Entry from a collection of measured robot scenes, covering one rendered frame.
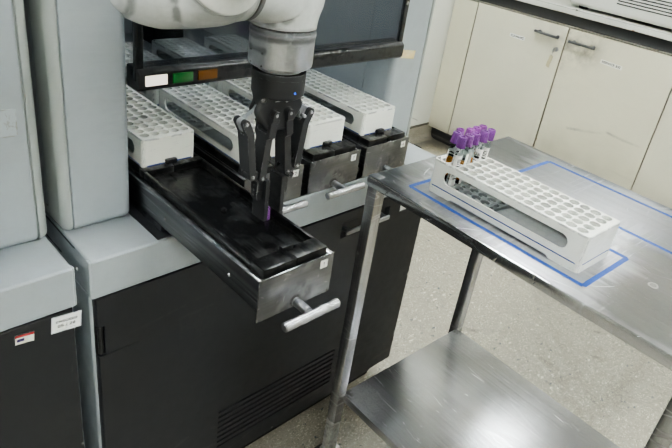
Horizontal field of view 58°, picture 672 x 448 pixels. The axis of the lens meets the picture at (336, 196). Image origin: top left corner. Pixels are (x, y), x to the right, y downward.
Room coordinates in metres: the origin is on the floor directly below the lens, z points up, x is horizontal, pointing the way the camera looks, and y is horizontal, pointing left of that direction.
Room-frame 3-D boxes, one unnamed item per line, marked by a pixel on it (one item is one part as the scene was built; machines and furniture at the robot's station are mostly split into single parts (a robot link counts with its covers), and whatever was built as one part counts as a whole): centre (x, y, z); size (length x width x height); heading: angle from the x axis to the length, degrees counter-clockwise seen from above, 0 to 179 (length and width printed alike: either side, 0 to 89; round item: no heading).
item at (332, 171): (1.31, 0.24, 0.78); 0.73 x 0.14 x 0.09; 47
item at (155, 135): (1.04, 0.40, 0.83); 0.30 x 0.10 x 0.06; 47
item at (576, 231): (0.90, -0.30, 0.85); 0.30 x 0.10 x 0.06; 45
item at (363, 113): (1.33, 0.04, 0.83); 0.30 x 0.10 x 0.06; 47
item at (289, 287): (0.92, 0.27, 0.78); 0.73 x 0.14 x 0.09; 47
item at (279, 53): (0.82, 0.10, 1.07); 0.09 x 0.09 x 0.06
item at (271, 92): (0.82, 0.10, 1.00); 0.08 x 0.07 x 0.09; 137
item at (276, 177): (0.83, 0.09, 0.84); 0.03 x 0.01 x 0.07; 47
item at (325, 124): (1.22, 0.14, 0.83); 0.30 x 0.10 x 0.06; 47
